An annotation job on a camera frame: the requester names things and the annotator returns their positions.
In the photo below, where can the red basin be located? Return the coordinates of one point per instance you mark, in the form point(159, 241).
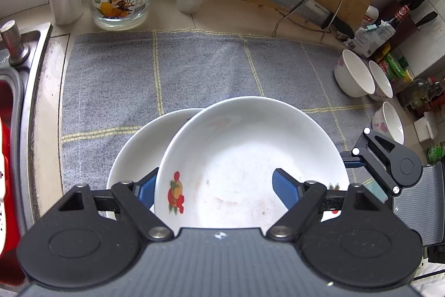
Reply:
point(8, 130)

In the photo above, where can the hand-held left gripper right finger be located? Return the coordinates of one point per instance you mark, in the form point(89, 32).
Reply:
point(285, 189)

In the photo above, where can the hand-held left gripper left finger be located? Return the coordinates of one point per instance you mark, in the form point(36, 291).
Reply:
point(147, 191)

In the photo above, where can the white plastic box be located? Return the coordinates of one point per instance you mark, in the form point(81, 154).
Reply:
point(426, 126)

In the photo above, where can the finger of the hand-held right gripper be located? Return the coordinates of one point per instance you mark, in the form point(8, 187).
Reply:
point(353, 163)

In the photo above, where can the white jar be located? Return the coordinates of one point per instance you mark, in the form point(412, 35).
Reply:
point(371, 17)

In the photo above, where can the grey checked towel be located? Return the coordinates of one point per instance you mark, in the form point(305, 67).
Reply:
point(121, 74)

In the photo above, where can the clear glass bottle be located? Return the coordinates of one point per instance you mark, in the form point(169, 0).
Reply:
point(415, 93)

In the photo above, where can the white bowl pink flowers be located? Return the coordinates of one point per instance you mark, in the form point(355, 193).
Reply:
point(382, 81)
point(391, 123)
point(351, 74)

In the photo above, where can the green can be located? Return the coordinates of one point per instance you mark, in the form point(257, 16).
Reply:
point(437, 152)

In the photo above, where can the metal sink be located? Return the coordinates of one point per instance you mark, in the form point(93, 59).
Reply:
point(33, 109)

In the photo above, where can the large white plate fruit prints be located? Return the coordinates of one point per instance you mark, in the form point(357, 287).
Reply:
point(243, 151)

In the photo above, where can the white plate with fruit print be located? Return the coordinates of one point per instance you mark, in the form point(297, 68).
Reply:
point(139, 151)

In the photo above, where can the green packet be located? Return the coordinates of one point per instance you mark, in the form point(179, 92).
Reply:
point(394, 67)

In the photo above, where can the white and blue carton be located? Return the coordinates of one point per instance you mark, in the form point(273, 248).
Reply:
point(372, 39)

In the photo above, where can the metal sink knob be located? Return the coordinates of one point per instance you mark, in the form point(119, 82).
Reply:
point(14, 43)

